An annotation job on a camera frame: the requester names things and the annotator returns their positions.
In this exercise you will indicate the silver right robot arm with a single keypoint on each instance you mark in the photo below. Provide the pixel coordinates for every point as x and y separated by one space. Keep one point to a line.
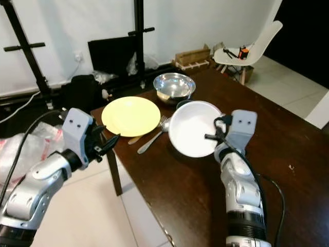
241 190

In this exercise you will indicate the silver metal fork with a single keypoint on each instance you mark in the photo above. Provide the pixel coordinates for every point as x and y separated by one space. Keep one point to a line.
136 138

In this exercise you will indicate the yellow round plate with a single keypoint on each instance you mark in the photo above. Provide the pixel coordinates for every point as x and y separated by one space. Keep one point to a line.
130 115

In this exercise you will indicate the silver metal spoon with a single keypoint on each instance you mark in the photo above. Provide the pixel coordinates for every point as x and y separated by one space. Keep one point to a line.
151 138

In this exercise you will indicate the dark small bowl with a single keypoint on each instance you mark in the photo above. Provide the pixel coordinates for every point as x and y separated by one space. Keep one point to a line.
181 103

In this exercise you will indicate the black bag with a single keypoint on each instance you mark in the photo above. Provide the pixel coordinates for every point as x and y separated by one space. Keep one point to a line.
79 91

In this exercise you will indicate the stainless steel bowl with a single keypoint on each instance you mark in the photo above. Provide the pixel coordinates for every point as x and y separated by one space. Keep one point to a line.
174 86

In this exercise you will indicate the small clear plastic bag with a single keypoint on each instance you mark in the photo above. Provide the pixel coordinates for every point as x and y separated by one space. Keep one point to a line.
104 76

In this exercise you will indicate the black hand tool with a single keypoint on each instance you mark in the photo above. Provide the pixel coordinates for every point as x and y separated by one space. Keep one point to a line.
230 53

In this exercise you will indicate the orange and black device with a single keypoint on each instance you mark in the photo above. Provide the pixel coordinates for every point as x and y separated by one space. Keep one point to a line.
243 52

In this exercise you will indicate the dark brown wooden table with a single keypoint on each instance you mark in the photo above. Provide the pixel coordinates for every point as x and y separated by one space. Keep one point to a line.
185 206

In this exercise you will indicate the clear bubble wrap bag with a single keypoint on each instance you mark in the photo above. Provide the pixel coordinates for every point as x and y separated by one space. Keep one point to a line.
20 149

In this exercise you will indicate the large clear plastic bag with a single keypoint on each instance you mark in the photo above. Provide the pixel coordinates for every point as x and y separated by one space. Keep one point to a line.
133 66

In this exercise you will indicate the black flat panel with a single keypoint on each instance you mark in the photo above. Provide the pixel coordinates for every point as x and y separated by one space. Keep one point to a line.
108 54

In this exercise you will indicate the white plastic chair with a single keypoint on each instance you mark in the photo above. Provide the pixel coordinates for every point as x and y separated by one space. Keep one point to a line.
264 41

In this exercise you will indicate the upright black stand pole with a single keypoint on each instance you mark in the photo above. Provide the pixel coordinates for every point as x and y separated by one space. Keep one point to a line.
139 36

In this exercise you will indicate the slanted black stand pole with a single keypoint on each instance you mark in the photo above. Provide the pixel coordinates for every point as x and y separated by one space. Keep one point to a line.
26 51

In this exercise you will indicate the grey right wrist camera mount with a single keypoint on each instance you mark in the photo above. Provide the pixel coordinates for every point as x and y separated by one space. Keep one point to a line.
242 128

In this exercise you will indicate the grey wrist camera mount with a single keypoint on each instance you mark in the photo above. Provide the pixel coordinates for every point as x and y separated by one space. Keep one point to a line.
242 128
77 128

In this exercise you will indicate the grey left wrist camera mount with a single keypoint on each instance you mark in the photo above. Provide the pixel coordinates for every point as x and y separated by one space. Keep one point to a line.
77 128

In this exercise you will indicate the white wall socket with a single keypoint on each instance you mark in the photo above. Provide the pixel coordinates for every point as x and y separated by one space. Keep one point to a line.
78 56

